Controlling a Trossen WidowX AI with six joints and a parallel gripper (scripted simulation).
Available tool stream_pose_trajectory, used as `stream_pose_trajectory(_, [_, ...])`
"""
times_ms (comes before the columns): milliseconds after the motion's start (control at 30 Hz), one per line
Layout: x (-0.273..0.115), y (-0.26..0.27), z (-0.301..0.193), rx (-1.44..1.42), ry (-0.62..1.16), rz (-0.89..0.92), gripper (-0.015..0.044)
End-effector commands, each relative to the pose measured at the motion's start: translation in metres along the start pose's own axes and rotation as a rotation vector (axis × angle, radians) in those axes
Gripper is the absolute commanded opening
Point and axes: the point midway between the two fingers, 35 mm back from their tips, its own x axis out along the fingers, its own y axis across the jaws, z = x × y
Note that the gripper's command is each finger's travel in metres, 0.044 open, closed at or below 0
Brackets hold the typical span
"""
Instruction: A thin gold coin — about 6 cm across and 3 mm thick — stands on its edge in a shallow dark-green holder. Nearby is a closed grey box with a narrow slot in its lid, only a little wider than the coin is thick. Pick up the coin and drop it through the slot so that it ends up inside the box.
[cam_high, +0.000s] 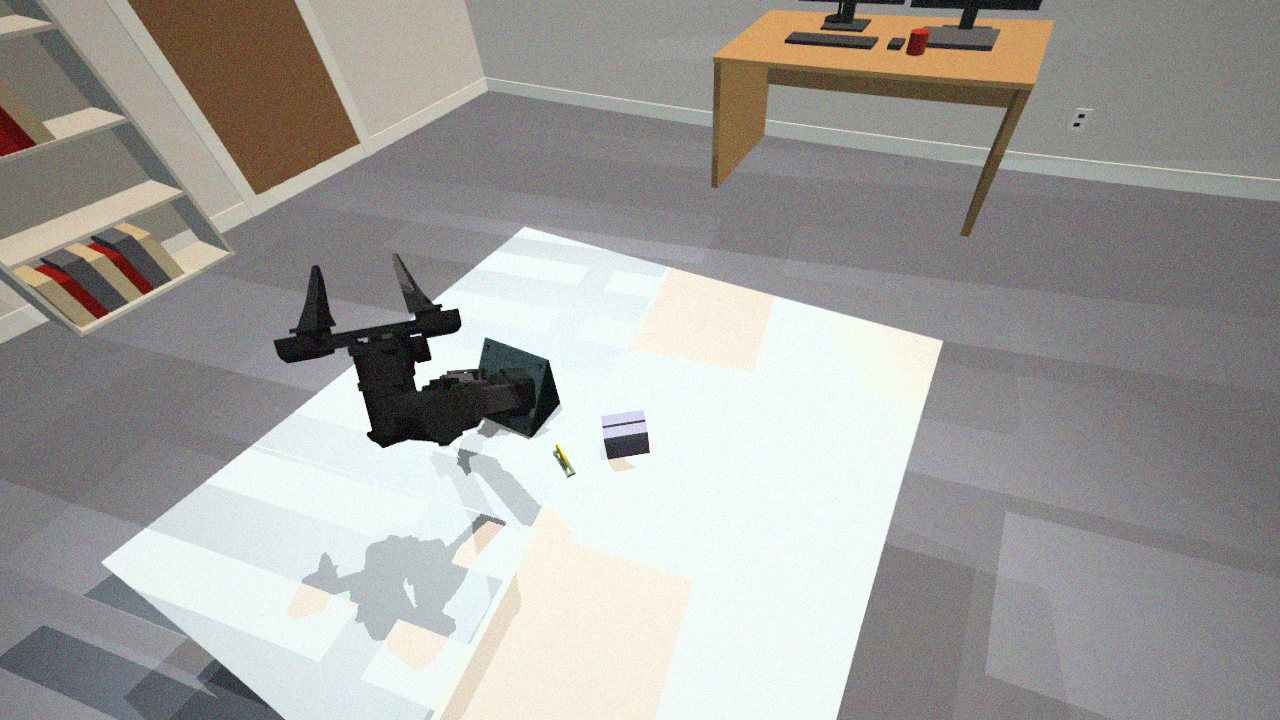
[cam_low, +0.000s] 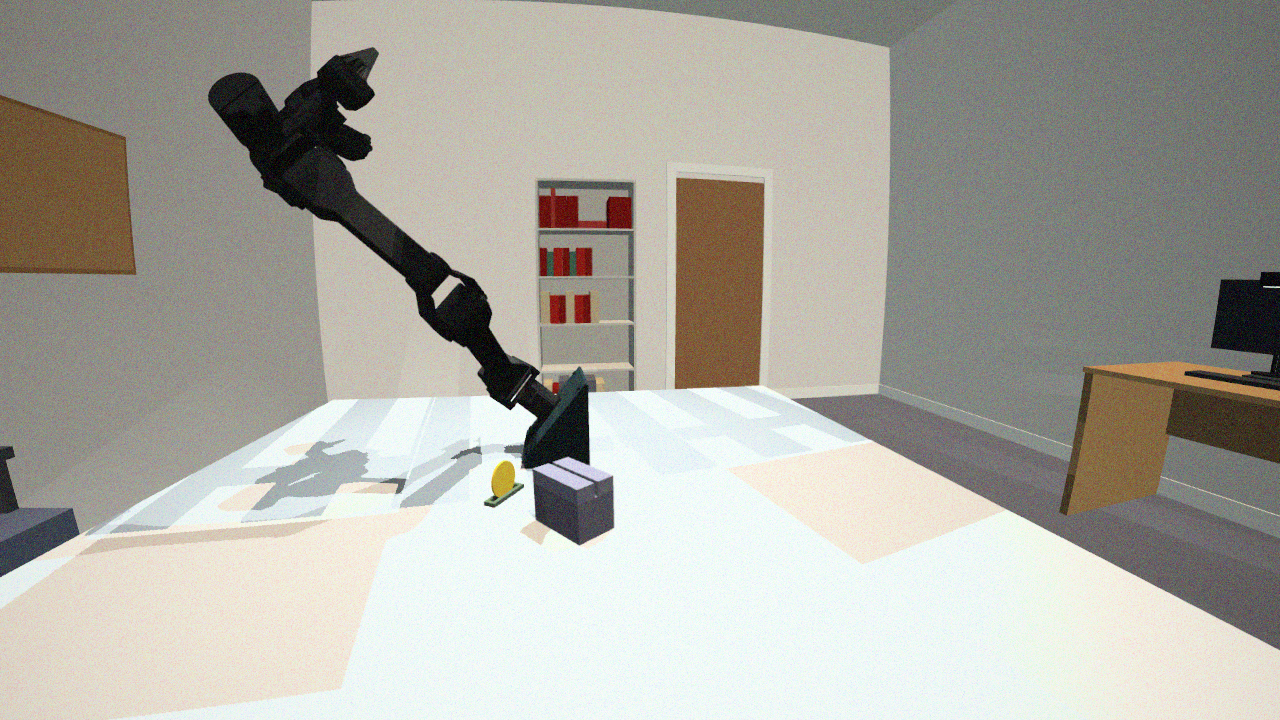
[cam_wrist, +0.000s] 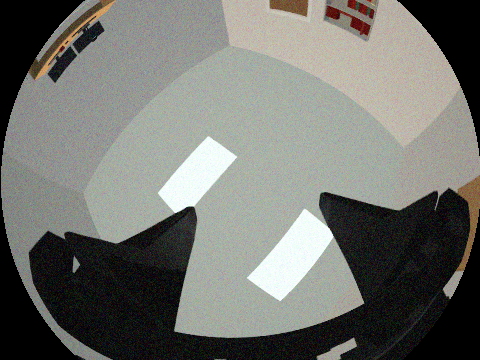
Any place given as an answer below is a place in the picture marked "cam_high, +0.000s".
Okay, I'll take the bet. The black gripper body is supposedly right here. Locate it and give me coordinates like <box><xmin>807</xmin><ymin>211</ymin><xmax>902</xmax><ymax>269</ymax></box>
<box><xmin>274</xmin><ymin>307</ymin><xmax>461</xmax><ymax>398</ymax></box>

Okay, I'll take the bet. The dark green grooved bar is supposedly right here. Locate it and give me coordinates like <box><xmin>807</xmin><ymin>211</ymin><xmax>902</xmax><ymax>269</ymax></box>
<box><xmin>553</xmin><ymin>448</ymin><xmax>576</xmax><ymax>478</ymax></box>

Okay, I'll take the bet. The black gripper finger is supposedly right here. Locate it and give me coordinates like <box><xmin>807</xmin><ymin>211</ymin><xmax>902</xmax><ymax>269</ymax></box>
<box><xmin>392</xmin><ymin>254</ymin><xmax>443</xmax><ymax>314</ymax></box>
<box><xmin>289</xmin><ymin>265</ymin><xmax>337</xmax><ymax>334</ymax></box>

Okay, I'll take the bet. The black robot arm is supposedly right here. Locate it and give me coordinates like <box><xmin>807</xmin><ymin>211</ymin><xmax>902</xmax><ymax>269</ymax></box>
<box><xmin>364</xmin><ymin>334</ymin><xmax>536</xmax><ymax>448</ymax></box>

